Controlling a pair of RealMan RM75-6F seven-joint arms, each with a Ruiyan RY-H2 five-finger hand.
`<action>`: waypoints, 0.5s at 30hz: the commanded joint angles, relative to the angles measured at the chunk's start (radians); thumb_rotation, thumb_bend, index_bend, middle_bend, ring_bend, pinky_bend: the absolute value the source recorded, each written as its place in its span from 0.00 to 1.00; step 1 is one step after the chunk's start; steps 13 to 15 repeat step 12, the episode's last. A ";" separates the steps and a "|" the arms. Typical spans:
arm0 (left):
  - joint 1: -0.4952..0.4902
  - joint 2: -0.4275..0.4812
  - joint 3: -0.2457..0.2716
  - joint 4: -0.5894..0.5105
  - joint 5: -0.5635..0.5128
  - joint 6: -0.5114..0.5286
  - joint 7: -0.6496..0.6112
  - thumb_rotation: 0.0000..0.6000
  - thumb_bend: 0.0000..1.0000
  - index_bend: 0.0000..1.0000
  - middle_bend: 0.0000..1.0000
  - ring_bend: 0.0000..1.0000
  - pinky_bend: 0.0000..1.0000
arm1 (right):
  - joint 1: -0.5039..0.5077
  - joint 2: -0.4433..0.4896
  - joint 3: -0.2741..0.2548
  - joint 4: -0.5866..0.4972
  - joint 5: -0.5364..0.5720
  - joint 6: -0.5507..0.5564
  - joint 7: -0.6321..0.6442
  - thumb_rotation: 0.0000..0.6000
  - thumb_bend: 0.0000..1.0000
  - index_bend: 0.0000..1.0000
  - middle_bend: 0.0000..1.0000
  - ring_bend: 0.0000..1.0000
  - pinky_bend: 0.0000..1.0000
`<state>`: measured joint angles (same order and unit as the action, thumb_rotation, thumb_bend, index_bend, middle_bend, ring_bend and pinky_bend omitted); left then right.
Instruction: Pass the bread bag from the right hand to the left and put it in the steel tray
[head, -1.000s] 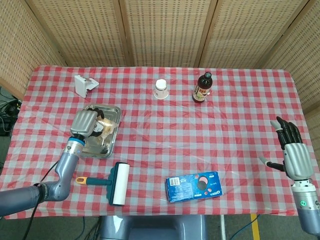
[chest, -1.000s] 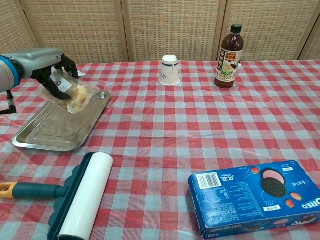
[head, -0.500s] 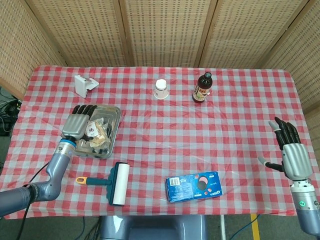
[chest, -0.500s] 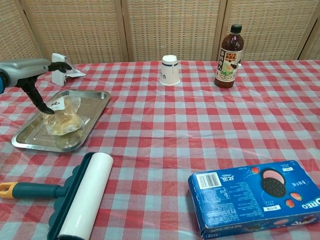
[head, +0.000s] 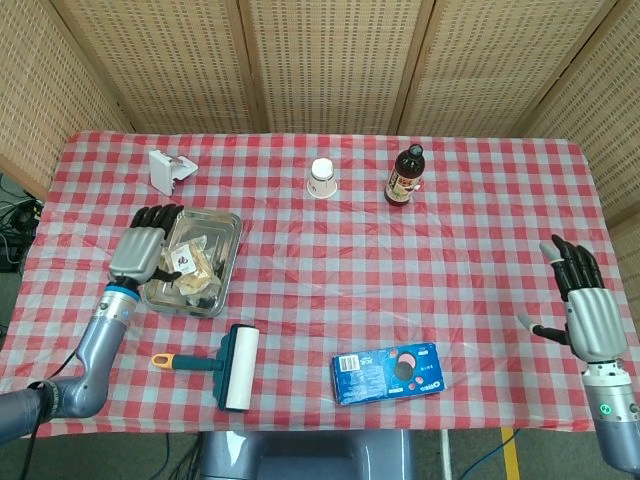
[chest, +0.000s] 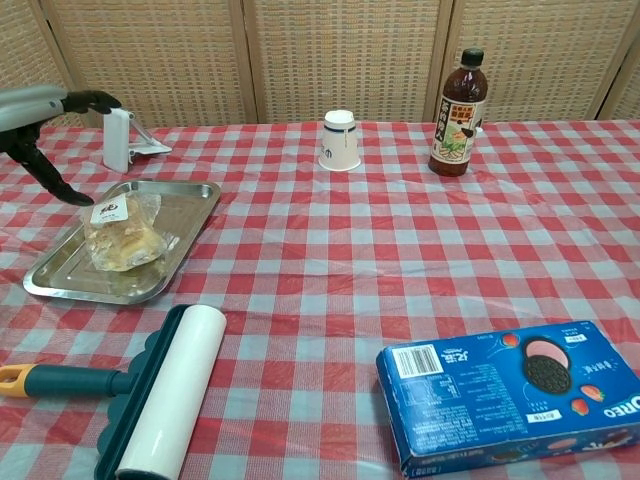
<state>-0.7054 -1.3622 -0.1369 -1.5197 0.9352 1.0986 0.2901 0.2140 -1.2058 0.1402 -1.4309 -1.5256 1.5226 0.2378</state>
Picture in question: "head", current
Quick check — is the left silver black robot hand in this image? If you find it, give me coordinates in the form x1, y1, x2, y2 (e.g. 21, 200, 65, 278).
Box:
108, 203, 185, 289

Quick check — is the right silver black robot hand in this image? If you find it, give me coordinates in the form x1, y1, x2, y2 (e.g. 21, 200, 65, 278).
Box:
517, 234, 629, 364

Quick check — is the clear plastic snack packet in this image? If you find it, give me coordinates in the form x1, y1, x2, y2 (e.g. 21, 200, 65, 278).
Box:
159, 234, 226, 301

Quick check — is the silver metal tray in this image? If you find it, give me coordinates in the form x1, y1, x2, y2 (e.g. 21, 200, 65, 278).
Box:
141, 208, 245, 319

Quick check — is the white folding phone stand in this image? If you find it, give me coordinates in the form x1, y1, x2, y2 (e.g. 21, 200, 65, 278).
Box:
148, 148, 199, 197

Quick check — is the teal lint roller white roll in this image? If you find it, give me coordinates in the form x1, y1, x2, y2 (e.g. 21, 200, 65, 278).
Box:
151, 323, 261, 413

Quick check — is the white paper cup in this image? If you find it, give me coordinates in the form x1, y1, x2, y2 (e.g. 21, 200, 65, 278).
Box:
306, 157, 339, 200

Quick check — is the red white checkered tablecloth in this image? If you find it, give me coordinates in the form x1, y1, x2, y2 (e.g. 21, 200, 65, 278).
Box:
0, 130, 632, 440

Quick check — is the blue Oreo cookie box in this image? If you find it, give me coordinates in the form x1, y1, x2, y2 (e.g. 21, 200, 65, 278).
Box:
330, 342, 445, 407

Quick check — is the brown drink bottle black cap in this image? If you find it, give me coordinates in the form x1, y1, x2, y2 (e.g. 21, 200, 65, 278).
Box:
383, 143, 426, 206

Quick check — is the grey robot torso base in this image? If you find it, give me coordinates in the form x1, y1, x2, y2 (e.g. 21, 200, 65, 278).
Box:
198, 428, 419, 480

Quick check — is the woven wooden folding screen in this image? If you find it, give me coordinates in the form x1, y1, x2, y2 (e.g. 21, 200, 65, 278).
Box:
0, 0, 640, 321

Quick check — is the black floor cable bundle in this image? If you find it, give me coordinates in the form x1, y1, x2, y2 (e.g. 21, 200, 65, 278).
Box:
0, 172, 46, 274

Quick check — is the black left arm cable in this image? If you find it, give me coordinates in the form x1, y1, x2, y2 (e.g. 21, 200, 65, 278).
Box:
27, 349, 84, 480

